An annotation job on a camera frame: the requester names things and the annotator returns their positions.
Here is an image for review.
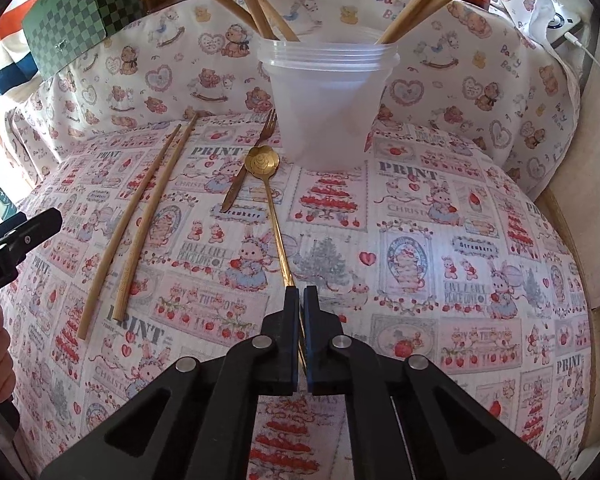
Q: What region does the gold spoon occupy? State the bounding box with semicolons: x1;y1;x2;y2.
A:
243;144;309;376

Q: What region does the striped orange blue white blanket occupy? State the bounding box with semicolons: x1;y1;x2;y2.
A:
0;0;38;96

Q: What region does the gold fork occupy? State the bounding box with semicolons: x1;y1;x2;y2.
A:
220;107;278;214

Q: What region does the printed bear tablecloth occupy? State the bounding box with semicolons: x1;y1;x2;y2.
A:
0;0;591;477

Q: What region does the translucent plastic cup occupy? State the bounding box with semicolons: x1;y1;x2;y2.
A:
256;27;400;171

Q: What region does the green checkered box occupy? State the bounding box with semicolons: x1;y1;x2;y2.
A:
22;0;143;78

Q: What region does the beige cushion board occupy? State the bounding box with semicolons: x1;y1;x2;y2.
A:
538;26;600;309

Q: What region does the white charging device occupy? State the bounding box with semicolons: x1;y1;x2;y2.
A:
546;6;583;44

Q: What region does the white cable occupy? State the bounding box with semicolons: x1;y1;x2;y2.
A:
564;31;600;84

